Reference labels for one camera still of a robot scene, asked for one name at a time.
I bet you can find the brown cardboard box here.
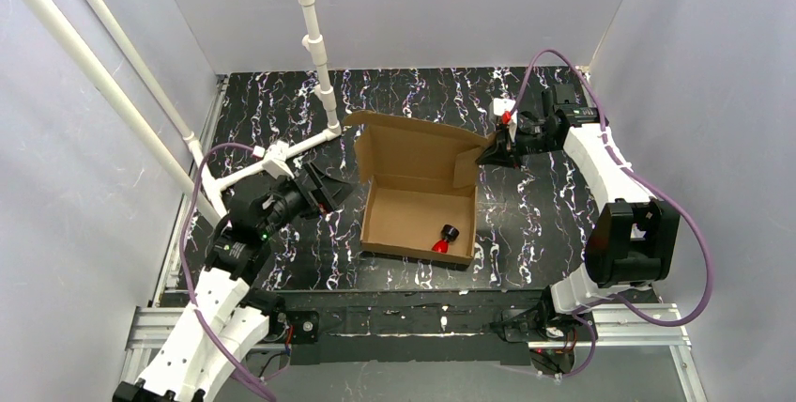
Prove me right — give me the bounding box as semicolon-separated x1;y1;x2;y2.
343;110;489;266

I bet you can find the red emergency stop button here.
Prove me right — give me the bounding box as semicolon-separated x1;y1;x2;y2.
432;224;460;254

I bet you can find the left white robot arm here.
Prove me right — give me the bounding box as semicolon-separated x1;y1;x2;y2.
112;162;354;401

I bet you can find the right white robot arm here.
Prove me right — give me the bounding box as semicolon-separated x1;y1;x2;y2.
478;85;681;342

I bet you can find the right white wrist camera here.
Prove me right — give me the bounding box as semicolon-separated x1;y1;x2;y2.
490;98;518;142

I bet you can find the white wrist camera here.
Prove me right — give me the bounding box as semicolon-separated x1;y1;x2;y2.
251;140;295;179
490;98;518;142

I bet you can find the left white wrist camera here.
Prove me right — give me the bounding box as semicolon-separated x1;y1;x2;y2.
251;140;295;179

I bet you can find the white pvc pipe frame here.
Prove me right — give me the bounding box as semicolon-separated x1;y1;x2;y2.
0;0;344;226

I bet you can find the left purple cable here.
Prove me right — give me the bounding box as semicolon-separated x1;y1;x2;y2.
178;142;278;402

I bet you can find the purple cable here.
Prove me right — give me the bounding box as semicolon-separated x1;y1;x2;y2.
506;48;715;381
178;142;278;402

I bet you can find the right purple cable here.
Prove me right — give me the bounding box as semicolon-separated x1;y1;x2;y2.
506;48;715;381

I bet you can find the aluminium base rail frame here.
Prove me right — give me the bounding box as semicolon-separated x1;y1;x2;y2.
115;72;707;402

